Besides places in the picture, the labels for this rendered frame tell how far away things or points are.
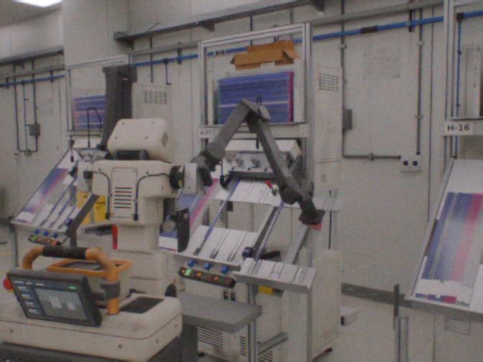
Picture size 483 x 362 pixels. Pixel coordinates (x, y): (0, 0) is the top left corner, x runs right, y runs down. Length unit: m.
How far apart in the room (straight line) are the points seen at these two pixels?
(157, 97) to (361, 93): 1.59
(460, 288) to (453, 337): 0.39
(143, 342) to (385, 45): 3.15
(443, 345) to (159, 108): 2.56
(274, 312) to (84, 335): 1.34
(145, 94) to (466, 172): 2.35
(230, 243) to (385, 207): 1.87
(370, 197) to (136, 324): 2.92
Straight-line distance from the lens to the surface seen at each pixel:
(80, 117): 3.99
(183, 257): 2.59
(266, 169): 2.61
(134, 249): 1.86
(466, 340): 2.29
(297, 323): 2.33
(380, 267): 4.18
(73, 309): 1.52
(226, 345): 2.98
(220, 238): 2.53
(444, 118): 2.38
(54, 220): 3.60
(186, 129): 5.25
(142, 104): 3.76
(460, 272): 1.99
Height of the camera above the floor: 1.31
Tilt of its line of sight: 5 degrees down
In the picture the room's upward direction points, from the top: 1 degrees counter-clockwise
